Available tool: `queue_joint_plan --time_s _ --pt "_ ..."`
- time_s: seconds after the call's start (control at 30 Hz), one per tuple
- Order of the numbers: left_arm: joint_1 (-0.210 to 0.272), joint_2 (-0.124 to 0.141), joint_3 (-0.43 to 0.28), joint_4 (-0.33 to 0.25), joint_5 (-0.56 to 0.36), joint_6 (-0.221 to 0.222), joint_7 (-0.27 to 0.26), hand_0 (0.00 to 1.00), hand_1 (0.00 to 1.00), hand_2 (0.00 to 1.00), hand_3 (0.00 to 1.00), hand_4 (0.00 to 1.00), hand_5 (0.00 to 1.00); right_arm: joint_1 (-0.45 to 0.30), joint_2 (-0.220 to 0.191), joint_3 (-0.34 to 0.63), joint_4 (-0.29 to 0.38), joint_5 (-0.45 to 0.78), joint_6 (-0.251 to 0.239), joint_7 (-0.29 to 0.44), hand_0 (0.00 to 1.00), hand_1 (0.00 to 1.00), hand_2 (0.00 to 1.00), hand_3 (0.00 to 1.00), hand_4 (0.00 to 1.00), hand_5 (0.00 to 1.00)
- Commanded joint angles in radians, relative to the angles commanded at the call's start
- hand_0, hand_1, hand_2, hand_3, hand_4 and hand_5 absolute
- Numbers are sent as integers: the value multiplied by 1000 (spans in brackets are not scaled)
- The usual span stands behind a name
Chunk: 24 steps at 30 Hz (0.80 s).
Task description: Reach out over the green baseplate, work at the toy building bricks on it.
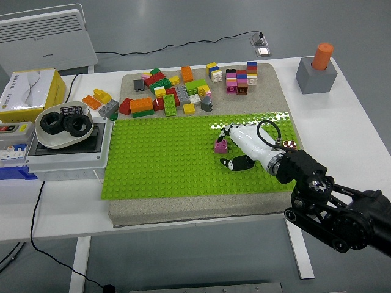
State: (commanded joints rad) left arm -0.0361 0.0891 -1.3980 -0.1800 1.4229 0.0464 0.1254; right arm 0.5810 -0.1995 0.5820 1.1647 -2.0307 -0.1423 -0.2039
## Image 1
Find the grey block holder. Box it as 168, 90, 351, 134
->
294, 56, 338, 95

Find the orange cylinder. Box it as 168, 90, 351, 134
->
311, 42, 334, 70

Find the long black power cord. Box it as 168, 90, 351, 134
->
29, 180, 106, 288

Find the long dark green brick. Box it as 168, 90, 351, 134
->
148, 77, 172, 94

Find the light grey toy brick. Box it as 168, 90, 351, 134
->
98, 99, 119, 117

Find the yellow white tissue box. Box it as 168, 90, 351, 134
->
0, 68, 67, 124

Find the grey circuit breaker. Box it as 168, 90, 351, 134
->
0, 121, 35, 162

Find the blue red orange white stack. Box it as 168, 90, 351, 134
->
246, 61, 258, 87

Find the grey-brown foam mat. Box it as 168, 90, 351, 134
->
108, 63, 321, 228

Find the open floor socket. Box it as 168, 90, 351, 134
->
249, 32, 269, 46

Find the beige bowl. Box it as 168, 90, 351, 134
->
34, 102, 95, 150

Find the white panel heater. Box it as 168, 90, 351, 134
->
0, 3, 98, 74

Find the long red toy brick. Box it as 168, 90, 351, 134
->
143, 71, 166, 87

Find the blue plastic part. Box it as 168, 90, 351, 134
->
0, 165, 39, 181

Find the yellow blue white brick stack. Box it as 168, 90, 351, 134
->
206, 62, 224, 84

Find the long orange toy brick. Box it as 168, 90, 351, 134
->
180, 65, 194, 83

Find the large orange toy brick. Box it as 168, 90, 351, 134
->
129, 96, 153, 114

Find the yellow sloped toy brick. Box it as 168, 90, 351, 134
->
93, 88, 113, 104

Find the red sloped toy brick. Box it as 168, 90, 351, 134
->
118, 97, 134, 116

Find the thin black cord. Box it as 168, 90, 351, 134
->
65, 73, 84, 103

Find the magenta square toy brick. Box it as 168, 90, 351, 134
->
213, 139, 229, 154

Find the black floor cable bundle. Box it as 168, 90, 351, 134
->
0, 242, 26, 273

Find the white table leg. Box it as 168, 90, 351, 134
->
286, 224, 315, 280
68, 235, 92, 293

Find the green studded baseplate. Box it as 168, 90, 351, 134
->
100, 111, 303, 201

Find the small dark patterned board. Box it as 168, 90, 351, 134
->
59, 104, 84, 116

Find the long green toy brick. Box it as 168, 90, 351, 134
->
163, 93, 178, 117

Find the lime green toy brick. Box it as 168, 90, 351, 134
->
184, 78, 209, 95

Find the white electrical enclosure box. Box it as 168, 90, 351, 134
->
24, 117, 110, 181

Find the large black plastic nut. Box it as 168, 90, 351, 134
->
62, 114, 90, 137
40, 111, 65, 134

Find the dark grey sloped brick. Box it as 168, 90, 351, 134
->
200, 95, 214, 112

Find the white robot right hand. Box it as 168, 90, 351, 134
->
217, 122, 285, 172

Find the long grey toy brick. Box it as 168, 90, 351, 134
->
174, 85, 191, 106

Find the red blue brown brick stack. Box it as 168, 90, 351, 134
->
235, 70, 249, 95

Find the flat orange toy brick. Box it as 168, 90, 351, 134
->
82, 95, 102, 110

